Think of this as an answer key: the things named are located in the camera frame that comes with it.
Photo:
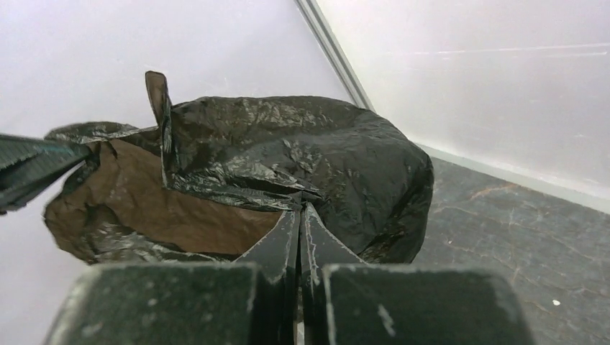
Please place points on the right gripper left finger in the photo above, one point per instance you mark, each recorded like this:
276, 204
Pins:
251, 300

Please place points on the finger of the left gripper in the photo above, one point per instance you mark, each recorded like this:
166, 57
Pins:
30, 165

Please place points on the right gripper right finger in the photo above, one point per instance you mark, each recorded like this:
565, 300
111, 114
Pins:
349, 301

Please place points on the black trash bag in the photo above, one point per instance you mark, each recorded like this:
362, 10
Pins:
216, 173

